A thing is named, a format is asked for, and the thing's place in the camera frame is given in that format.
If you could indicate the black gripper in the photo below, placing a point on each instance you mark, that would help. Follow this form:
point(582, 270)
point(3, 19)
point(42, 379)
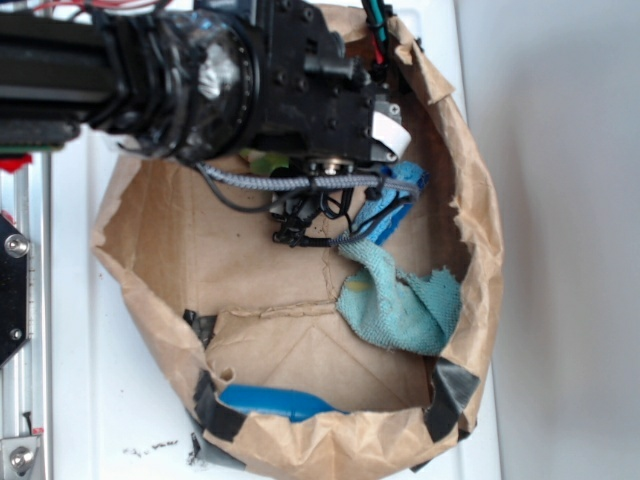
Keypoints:
point(277, 79)

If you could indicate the green plush animal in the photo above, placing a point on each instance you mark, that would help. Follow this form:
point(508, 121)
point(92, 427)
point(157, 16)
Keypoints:
point(264, 163)

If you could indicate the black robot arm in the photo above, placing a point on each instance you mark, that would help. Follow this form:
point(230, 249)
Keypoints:
point(194, 85)

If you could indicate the blue sponge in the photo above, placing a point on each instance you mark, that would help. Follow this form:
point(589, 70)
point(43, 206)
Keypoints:
point(380, 216)

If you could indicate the brown paper bag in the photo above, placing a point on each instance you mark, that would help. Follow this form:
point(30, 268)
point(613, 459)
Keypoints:
point(218, 303)

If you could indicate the light blue towel cloth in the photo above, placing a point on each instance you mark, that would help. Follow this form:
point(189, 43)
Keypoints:
point(392, 309)

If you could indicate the blue plastic object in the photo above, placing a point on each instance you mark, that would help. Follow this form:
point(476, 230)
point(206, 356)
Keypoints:
point(296, 406)

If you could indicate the aluminium frame rail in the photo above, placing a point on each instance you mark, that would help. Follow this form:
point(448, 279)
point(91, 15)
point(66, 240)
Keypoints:
point(26, 418)

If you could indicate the black metal bracket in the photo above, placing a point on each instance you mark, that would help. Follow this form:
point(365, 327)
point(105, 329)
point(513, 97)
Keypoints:
point(13, 289)

